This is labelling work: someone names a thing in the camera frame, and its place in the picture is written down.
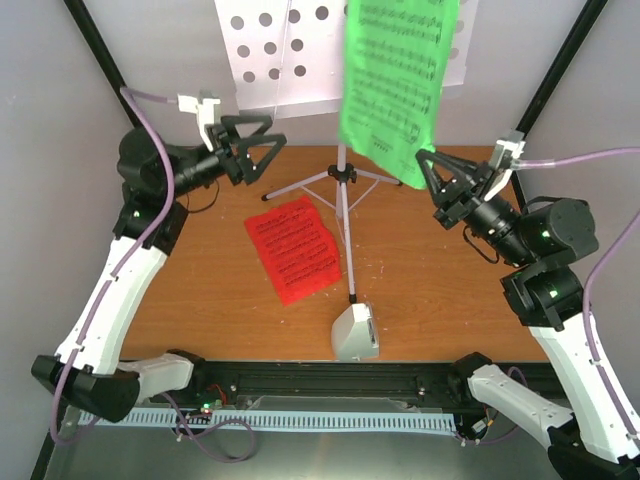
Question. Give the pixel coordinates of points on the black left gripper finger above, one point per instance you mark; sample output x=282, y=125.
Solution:
x=269, y=145
x=242, y=127

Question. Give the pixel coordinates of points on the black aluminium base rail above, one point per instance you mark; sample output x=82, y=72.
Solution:
x=424, y=385

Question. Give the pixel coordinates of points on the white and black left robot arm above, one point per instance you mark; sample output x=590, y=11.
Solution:
x=86, y=370

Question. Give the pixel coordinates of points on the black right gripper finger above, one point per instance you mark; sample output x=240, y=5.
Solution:
x=463, y=171
x=434, y=182

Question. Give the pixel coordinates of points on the red sheet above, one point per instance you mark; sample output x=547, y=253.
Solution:
x=298, y=252

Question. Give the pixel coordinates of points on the white perforated stand desk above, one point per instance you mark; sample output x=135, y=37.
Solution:
x=287, y=57

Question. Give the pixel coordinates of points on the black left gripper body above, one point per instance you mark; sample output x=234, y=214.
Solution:
x=232, y=164

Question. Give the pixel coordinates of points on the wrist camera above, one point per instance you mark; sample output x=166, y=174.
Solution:
x=507, y=150
x=206, y=108

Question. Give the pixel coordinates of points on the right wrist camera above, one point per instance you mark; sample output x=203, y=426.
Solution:
x=507, y=150

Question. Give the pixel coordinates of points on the white tripod music stand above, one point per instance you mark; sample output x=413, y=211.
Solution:
x=343, y=173

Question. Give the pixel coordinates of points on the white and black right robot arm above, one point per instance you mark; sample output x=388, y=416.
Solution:
x=595, y=436

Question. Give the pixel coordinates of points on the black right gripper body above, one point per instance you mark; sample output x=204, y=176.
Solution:
x=457, y=203

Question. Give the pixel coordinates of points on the light blue slotted cable duct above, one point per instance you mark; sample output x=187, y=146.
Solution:
x=293, y=421

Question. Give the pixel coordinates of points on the green sheet music page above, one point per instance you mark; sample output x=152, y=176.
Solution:
x=395, y=59

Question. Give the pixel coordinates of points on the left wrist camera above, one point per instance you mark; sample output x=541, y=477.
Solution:
x=206, y=108

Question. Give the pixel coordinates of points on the white metronome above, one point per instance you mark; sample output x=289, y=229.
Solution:
x=354, y=336

